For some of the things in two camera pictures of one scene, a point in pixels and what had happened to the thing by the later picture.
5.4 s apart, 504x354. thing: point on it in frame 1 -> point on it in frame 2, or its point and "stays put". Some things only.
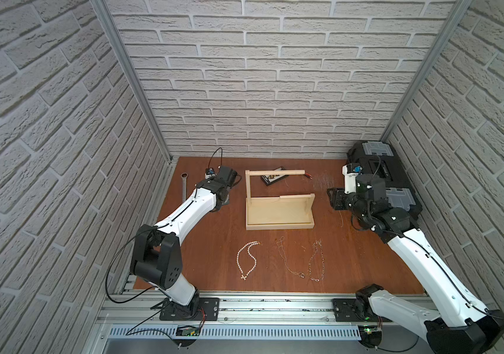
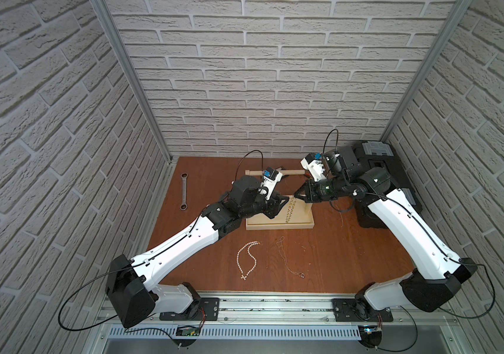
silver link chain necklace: x=318 y=242 -> x=290 y=209
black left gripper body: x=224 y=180 -> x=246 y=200
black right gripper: x=336 y=198 -> x=308 y=194
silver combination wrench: x=184 y=175 stays put
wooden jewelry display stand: x=283 y=212 stays put
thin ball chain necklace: x=281 y=248 stays put
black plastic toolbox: x=377 y=158 stays put
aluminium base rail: x=245 y=323 stays put
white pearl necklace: x=249 y=245 stays put
